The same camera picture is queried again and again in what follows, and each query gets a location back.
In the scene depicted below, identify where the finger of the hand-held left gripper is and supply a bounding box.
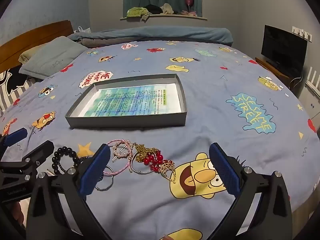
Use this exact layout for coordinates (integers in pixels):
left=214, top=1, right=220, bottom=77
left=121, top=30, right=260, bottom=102
left=0, top=127, right=28, bottom=153
left=0, top=140, right=55, bottom=171

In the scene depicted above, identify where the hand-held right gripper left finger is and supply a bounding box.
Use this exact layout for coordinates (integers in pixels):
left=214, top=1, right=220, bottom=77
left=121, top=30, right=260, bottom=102
left=26, top=144, right=113, bottom=240

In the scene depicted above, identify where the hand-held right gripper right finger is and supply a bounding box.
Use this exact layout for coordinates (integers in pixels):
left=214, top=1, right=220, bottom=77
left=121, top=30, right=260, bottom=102
left=209, top=142, right=293, bottom=240

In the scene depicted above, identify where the silver bangle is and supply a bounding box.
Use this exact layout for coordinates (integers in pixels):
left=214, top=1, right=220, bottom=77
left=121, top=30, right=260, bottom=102
left=95, top=164, right=117, bottom=192
left=129, top=155, right=157, bottom=175

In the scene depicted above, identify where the pink cord bracelet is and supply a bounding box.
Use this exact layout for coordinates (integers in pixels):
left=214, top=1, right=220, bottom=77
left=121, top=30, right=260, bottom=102
left=102, top=139, right=134, bottom=177

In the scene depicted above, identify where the large black bead bracelet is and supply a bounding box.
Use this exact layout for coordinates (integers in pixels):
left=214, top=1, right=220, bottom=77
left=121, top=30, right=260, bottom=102
left=51, top=146, right=81, bottom=176

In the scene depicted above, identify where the pale bead bracelet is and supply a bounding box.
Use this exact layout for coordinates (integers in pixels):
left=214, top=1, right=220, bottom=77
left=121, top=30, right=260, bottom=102
left=112, top=141, right=129, bottom=163

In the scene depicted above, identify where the gold crown brooch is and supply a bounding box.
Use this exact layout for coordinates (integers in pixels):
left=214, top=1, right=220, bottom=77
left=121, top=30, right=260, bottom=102
left=159, top=162, right=179, bottom=183

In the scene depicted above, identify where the gold chain red bead bracelet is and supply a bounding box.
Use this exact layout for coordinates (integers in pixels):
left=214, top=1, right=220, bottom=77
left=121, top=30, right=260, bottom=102
left=132, top=142, right=173, bottom=173

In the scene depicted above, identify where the grey cardboard box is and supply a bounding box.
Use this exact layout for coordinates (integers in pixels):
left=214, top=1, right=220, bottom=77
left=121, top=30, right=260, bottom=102
left=65, top=74, right=188, bottom=130

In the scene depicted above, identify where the person's left hand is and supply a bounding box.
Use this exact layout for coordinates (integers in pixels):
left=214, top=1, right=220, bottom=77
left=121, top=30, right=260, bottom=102
left=11, top=201, right=27, bottom=228

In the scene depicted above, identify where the striped cartoon pillow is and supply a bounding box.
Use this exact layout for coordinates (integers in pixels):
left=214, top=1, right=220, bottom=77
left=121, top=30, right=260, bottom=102
left=0, top=66, right=33, bottom=113

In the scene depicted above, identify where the blue cartoon bed sheet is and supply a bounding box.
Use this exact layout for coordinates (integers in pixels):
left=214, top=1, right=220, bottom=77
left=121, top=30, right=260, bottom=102
left=0, top=39, right=320, bottom=240

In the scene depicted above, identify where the printed paper sheet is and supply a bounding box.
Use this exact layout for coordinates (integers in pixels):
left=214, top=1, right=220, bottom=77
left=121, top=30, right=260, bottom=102
left=77, top=82, right=182, bottom=117

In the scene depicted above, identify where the olive pillow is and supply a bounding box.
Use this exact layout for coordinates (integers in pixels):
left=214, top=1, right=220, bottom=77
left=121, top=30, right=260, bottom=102
left=18, top=44, right=48, bottom=65

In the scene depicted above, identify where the grey-green pillow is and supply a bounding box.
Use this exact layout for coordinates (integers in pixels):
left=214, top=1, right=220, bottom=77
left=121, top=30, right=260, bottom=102
left=19, top=36, right=86, bottom=78

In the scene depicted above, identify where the wooden headboard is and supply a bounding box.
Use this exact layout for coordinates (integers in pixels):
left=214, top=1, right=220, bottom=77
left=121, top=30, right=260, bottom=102
left=0, top=20, right=75, bottom=68

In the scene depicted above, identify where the wooden television stand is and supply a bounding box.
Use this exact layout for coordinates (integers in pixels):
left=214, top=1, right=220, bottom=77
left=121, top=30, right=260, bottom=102
left=254, top=57, right=298, bottom=83

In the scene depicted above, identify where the grey blanket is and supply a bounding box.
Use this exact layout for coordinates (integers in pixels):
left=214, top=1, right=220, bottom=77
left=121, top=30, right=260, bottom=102
left=76, top=38, right=120, bottom=48

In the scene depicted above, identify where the white router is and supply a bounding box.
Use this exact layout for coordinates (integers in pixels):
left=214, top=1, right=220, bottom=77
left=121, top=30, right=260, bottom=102
left=305, top=66, right=320, bottom=88

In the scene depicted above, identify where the black television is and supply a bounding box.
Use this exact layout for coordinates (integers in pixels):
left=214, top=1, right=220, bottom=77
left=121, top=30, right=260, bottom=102
left=261, top=25, right=308, bottom=72

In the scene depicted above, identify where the blue blanket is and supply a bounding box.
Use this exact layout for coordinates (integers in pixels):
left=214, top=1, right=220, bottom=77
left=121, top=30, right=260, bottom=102
left=67, top=27, right=234, bottom=47

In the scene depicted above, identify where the green cloth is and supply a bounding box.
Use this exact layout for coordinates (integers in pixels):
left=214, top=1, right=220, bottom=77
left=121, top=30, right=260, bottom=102
left=127, top=7, right=152, bottom=18

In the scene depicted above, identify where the black cloth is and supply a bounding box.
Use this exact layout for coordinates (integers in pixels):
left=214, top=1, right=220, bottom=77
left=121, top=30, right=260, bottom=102
left=144, top=4, right=163, bottom=14

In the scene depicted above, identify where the beige cloth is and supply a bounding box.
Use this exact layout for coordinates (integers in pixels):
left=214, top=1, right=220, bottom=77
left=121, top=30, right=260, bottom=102
left=160, top=3, right=174, bottom=15

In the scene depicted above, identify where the white cable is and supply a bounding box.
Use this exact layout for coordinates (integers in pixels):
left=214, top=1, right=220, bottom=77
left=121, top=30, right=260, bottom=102
left=289, top=70, right=305, bottom=91

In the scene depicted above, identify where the white wall hook rack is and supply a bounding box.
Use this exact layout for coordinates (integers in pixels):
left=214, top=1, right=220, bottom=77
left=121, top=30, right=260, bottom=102
left=291, top=26, right=313, bottom=42

